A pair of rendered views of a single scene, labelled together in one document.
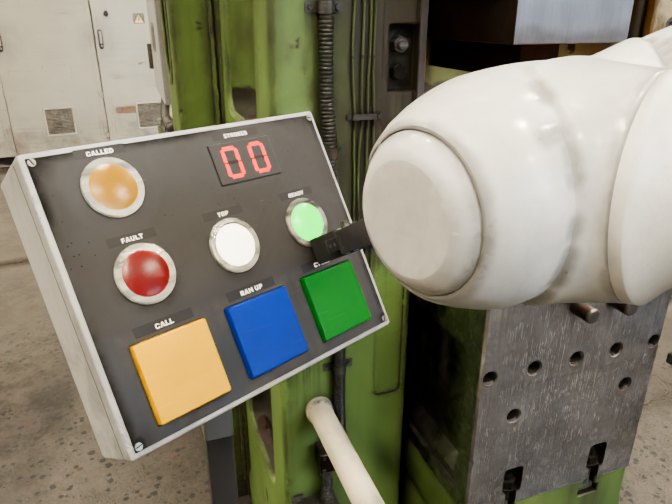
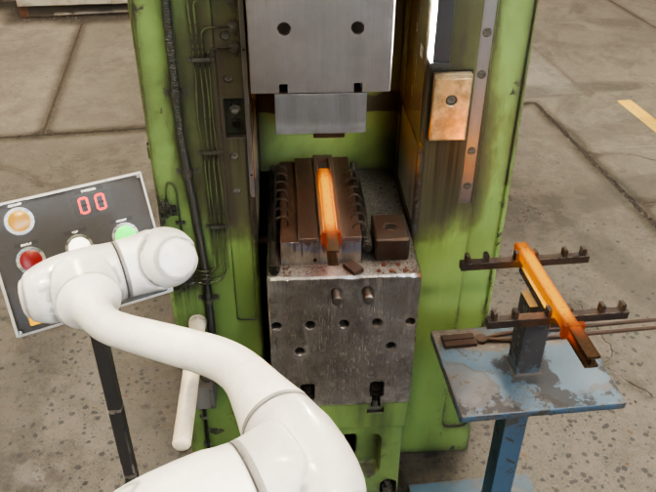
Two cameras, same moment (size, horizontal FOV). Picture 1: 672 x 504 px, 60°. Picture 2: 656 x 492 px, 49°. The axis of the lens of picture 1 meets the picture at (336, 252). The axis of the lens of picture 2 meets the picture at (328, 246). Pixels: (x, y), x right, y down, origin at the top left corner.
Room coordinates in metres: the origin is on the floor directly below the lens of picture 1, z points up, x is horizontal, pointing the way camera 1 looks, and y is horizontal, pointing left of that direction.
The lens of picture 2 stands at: (-0.52, -0.76, 1.98)
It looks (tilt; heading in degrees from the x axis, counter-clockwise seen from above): 35 degrees down; 16
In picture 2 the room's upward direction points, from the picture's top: straight up
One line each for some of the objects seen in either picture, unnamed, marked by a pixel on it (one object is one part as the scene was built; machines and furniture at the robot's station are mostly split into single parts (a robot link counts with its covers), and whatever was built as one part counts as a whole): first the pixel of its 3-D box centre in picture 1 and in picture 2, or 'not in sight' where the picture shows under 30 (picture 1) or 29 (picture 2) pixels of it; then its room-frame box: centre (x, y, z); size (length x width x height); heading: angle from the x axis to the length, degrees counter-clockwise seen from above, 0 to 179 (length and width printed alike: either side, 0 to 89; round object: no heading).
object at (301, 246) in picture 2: not in sight; (316, 204); (1.08, -0.27, 0.96); 0.42 x 0.20 x 0.09; 20
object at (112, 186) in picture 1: (113, 187); (19, 221); (0.52, 0.21, 1.16); 0.05 x 0.03 x 0.04; 110
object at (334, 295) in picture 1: (334, 300); not in sight; (0.59, 0.00, 1.01); 0.07 x 0.05 x 0.07; 135
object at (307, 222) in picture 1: (307, 222); (125, 235); (0.63, 0.03, 1.09); 0.05 x 0.03 x 0.04; 110
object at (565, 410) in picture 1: (481, 320); (336, 280); (1.11, -0.32, 0.69); 0.56 x 0.38 x 0.45; 20
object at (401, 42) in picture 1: (400, 58); (235, 116); (0.96, -0.10, 1.24); 0.03 x 0.03 x 0.07; 20
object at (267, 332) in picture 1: (266, 331); not in sight; (0.52, 0.07, 1.01); 0.07 x 0.05 x 0.07; 135
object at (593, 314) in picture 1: (585, 311); (337, 297); (0.82, -0.40, 0.87); 0.04 x 0.03 x 0.03; 20
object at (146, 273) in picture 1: (145, 273); (30, 260); (0.49, 0.18, 1.09); 0.05 x 0.03 x 0.04; 110
